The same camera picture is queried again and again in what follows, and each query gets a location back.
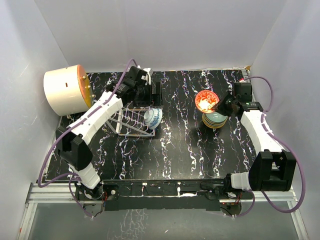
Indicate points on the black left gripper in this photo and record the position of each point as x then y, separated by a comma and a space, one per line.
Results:
154, 99

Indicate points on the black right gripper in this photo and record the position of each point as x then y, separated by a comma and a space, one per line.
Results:
220, 109

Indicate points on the light green checkered bowl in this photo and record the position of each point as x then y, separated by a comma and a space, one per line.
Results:
214, 116

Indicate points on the blue rose pattern bowl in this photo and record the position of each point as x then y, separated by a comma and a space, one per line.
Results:
152, 118

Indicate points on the green sprig pattern bowl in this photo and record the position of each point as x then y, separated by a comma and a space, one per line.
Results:
208, 120

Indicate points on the red flower striped bowl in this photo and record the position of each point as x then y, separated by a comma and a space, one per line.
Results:
206, 101

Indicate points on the orange leaf pattern bowl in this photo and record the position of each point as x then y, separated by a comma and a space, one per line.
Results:
213, 125

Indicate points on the white wire dish rack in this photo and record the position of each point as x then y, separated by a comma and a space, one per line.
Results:
129, 122

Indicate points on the yellow sun pattern bowl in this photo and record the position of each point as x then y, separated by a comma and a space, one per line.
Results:
214, 127

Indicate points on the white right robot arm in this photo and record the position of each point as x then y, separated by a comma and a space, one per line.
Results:
273, 168

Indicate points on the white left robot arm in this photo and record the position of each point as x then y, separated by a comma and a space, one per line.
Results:
73, 142

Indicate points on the white cylinder with orange lid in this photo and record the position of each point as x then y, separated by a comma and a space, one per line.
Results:
68, 90

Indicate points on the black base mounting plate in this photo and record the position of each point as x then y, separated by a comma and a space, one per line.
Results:
117, 195

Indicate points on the aluminium frame rail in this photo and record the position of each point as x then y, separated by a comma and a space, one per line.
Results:
58, 193

